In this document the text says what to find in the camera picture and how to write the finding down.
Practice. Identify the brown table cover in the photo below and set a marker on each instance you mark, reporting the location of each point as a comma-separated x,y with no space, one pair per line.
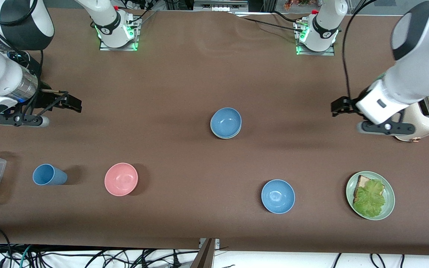
199,74

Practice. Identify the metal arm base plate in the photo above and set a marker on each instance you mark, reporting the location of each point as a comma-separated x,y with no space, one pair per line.
132,44
330,52

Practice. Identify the pink bowl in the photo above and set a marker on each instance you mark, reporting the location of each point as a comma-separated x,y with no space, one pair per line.
121,179

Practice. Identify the green plate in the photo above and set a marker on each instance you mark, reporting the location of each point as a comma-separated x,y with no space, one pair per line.
389,201

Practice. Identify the silver metal rail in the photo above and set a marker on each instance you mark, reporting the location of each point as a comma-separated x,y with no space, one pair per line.
220,5

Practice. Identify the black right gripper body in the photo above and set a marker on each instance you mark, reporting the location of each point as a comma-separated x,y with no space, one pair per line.
47,99

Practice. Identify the green bowl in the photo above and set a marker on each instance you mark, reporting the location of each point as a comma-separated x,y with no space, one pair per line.
226,137

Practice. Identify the dark wedge post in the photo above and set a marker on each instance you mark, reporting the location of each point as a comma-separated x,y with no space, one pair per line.
203,258

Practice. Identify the bread slice under lettuce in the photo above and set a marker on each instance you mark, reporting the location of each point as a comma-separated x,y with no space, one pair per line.
361,183

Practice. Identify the metal table bracket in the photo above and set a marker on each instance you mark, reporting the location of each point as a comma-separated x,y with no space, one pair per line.
216,242

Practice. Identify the blue cup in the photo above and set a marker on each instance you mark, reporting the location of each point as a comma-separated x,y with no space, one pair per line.
48,175

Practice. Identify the cream toaster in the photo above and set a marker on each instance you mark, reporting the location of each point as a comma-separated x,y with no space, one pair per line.
428,126

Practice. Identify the light blue bowl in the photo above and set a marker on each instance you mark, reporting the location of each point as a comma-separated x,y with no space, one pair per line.
277,196

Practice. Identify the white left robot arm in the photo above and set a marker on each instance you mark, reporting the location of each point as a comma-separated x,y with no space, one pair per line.
415,74

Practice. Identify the green lettuce leaf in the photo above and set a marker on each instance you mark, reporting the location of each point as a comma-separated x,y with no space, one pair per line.
371,199

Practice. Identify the dark blue bowl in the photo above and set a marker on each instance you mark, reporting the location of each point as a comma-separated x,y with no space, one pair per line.
225,122

